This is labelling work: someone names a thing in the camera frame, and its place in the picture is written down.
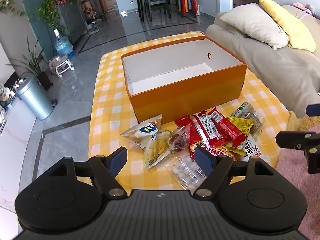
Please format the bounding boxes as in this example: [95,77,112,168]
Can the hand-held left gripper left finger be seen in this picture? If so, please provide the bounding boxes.
[44,146,128,197]

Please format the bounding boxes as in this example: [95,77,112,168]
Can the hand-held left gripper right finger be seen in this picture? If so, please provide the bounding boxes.
[192,146,277,198]

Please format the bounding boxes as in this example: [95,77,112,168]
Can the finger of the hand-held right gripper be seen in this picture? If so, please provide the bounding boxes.
[305,104,320,117]
[276,131,320,174]

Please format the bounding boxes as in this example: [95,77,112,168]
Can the clear bag of white candies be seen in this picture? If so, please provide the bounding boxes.
[164,152,208,190]

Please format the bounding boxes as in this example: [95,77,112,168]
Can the red packet silver back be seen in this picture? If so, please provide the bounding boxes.
[174,114,227,148]

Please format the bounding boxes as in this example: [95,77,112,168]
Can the green yellow fries packet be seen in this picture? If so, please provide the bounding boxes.
[144,129,173,169]

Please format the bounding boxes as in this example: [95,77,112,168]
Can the white chip bag blue logo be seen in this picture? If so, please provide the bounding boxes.
[120,114,163,152]

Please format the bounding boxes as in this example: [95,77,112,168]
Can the white noodle packet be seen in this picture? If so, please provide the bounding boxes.
[241,132,269,163]

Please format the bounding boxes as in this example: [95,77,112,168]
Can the orange cardboard box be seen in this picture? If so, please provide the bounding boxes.
[121,35,247,125]

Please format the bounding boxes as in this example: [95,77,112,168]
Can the yellow plush cushion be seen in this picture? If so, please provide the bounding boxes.
[287,111,320,131]

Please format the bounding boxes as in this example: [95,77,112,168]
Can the pink fluffy rug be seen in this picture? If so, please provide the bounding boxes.
[274,124,320,240]

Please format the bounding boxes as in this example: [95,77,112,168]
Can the clear bag of dark dates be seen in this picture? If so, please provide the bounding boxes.
[166,125,192,153]

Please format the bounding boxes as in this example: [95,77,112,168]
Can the red snack packet white label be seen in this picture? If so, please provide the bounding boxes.
[209,107,248,148]

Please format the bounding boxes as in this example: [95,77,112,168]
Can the clear packet of nuts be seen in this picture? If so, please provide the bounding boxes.
[240,110,265,134]

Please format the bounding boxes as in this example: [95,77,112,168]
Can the beige sofa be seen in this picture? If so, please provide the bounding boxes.
[205,4,320,118]

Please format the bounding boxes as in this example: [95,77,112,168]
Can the yellow checkered tablecloth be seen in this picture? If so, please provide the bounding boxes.
[89,31,292,197]

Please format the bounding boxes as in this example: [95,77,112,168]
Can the green white snack packet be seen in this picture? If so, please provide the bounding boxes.
[230,102,251,118]

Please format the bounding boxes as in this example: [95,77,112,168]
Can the yellow pillow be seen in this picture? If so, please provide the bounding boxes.
[257,0,316,53]

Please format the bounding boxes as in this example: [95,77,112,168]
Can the beige pillow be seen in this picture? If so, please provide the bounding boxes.
[219,2,290,50]

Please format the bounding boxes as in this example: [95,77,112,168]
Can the silver pedal trash can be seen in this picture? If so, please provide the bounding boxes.
[15,76,58,120]

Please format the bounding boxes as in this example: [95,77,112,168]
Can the white low cabinet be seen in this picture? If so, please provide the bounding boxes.
[0,100,34,155]

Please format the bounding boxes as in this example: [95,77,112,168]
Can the small white wheeled stool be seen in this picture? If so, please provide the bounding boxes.
[49,55,75,78]

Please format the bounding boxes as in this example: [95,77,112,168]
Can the tall leafy potted plant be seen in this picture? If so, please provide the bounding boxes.
[6,36,54,92]

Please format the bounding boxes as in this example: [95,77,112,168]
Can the blue water jug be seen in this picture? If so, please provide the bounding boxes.
[54,29,74,55]

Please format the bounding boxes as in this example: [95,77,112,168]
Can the stuffed toys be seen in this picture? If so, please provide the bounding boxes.
[0,77,18,110]

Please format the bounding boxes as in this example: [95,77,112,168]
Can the grey drawer cabinet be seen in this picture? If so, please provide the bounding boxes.
[56,1,88,44]

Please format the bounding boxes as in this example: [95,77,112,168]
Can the pink brown floor toy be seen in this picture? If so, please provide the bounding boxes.
[82,0,97,21]

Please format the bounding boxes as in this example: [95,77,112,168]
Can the stack of coloured stools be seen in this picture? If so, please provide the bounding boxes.
[178,0,199,18]

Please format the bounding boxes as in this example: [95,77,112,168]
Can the trailing vine plant on cabinet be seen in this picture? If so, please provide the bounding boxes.
[35,0,80,34]

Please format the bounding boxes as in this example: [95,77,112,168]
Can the hanging wall vine plant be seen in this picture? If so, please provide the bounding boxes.
[0,0,25,22]

